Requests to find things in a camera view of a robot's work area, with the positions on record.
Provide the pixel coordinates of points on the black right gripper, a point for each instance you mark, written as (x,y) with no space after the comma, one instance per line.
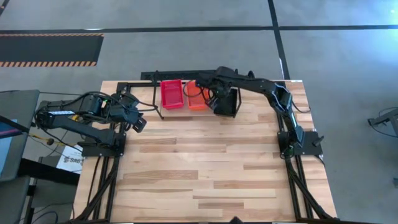
(217,84)

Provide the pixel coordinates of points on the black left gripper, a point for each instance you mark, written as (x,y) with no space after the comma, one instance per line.
(124,110)

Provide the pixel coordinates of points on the black slotted plastic basket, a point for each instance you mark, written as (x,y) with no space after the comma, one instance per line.
(228,107)

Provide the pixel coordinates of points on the orange slotted plastic basket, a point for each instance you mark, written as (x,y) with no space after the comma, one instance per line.
(194,101)

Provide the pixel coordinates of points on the red slotted plastic basket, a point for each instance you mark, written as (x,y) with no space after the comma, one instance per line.
(171,94)

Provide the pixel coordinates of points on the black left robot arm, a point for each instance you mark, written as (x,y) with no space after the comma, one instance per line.
(71,124)

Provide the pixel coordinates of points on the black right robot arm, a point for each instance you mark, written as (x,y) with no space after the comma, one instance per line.
(280,99)

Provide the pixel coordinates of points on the black metal wooden board shelf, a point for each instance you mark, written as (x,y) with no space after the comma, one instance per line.
(186,113)

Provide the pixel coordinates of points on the black slotted bar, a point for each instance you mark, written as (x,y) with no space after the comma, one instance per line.
(174,75)

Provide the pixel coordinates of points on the white printed paper sheet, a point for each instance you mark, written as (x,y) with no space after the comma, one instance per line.
(70,160)

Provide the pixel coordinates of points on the black horizontal beam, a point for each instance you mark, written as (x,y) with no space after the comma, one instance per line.
(46,172)

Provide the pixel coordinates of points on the black hazard striped floor mat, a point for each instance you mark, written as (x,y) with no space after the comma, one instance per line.
(46,49)

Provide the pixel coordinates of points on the grey side table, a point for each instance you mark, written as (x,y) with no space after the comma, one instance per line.
(21,102)

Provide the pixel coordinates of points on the colourful computer screen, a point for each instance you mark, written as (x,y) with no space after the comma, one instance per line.
(4,146)

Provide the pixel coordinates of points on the grey stand leg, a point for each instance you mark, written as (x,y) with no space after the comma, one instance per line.
(385,117)

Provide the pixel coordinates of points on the black bent metal bracket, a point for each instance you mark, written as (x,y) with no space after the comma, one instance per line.
(251,74)

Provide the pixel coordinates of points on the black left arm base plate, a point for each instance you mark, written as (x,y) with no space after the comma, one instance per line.
(93,151)

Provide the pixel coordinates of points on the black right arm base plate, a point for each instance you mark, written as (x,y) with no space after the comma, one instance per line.
(312,147)

